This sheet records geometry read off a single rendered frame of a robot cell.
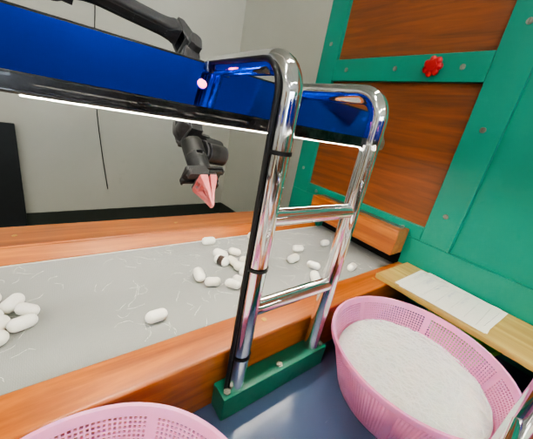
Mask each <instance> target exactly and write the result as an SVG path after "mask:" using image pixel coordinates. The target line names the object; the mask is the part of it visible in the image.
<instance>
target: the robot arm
mask: <svg viewBox="0 0 533 439"><path fill-rule="evenodd" d="M78 1H84V2H87V3H92V4H94V5H97V6H98V7H100V8H102V9H104V10H108V11H109V12H111V13H113V14H115V15H117V16H120V17H122V18H124V19H126V20H128V21H130V22H133V23H135V24H137V25H139V26H141V27H143V28H146V29H147V30H150V31H152V32H154V33H156V34H158V35H160V36H161V37H164V38H165V39H167V40H168V41H169V42H170V43H171V44H172V46H173V49H174V50H175V52H177V53H179V54H183V55H186V56H188V57H194V58H197V59H200V54H199V53H200V52H201V50H202V39H201V37H200V36H199V35H198V34H196V33H194V32H192V30H191V29H190V27H189V26H188V25H187V23H186V21H185V20H184V19H182V18H180V17H178V19H176V18H174V17H168V16H166V15H163V14H161V13H159V12H157V11H155V10H154V9H152V8H150V7H148V6H146V5H144V4H142V3H141V2H139V1H137V0H78ZM202 126H203V124H199V123H193V122H187V121H181V120H174V121H173V123H172V134H173V136H174V137H175V140H176V143H177V144H178V147H182V151H183V153H184V156H185V159H186V164H187V166H186V167H185V170H184V171H183V173H182V175H181V178H180V180H179V182H180V184H181V185H183V184H193V185H192V191H193V192H194V193H195V194H197V195H198V196H199V197H200V198H201V199H203V200H204V201H205V202H206V204H207V205H208V206H209V207H210V208H213V207H214V193H215V189H217V188H218V186H219V184H218V182H219V180H218V178H219V176H220V175H223V174H224V172H225V171H224V168H223V167H220V166H210V164H213V165H221V166H223V165H225V164H226V162H227V160H228V156H229V153H228V150H227V148H226V147H224V146H223V143H222V142H221V141H218V140H216V139H213V138H210V135H206V134H204V133H202V132H203V128H202Z"/></svg>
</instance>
